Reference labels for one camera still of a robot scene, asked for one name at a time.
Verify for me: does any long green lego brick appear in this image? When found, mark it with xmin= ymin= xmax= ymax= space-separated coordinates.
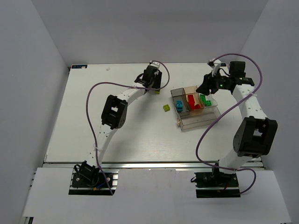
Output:
xmin=199 ymin=94 xmax=206 ymax=104

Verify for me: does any red arched lego brick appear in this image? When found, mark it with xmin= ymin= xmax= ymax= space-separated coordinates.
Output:
xmin=187 ymin=94 xmax=196 ymax=104

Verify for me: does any long teal lego brick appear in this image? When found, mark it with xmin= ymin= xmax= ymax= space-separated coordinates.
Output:
xmin=176 ymin=100 xmax=184 ymax=112

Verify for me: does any green square lego bottom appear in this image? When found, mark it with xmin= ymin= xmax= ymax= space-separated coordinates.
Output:
xmin=205 ymin=100 xmax=213 ymax=106

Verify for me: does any red sloped lego brick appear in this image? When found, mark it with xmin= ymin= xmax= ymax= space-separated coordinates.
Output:
xmin=189 ymin=103 xmax=201 ymax=111

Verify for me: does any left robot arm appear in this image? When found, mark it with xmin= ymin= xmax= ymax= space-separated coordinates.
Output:
xmin=85 ymin=61 xmax=164 ymax=170

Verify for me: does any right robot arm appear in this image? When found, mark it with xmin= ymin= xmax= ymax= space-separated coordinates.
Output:
xmin=196 ymin=59 xmax=278 ymax=175

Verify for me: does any smoky grey plastic tray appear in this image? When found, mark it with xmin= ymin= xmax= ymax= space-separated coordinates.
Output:
xmin=171 ymin=88 xmax=190 ymax=117

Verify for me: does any lime square lego centre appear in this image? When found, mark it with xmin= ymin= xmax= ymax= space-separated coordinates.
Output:
xmin=163 ymin=105 xmax=170 ymax=112

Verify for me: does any clear plastic base box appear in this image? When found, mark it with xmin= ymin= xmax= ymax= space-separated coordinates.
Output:
xmin=177 ymin=106 xmax=221 ymax=131

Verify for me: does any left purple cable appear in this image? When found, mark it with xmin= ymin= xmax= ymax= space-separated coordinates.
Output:
xmin=86 ymin=61 xmax=171 ymax=196

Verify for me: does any purple cable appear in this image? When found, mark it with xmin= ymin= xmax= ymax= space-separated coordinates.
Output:
xmin=195 ymin=53 xmax=263 ymax=195
xmin=86 ymin=61 xmax=171 ymax=196

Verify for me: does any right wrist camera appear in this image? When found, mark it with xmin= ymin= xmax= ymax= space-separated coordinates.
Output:
xmin=207 ymin=58 xmax=221 ymax=77

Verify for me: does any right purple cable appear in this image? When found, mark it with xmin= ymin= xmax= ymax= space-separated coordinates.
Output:
xmin=195 ymin=53 xmax=263 ymax=195

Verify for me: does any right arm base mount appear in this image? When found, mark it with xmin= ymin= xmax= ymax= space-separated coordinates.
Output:
xmin=190 ymin=172 xmax=241 ymax=198

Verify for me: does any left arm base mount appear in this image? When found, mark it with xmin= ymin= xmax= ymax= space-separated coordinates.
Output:
xmin=69 ymin=161 xmax=117 ymax=196

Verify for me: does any aluminium table frame rail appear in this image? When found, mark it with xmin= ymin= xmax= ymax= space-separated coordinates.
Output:
xmin=42 ymin=161 xmax=264 ymax=169

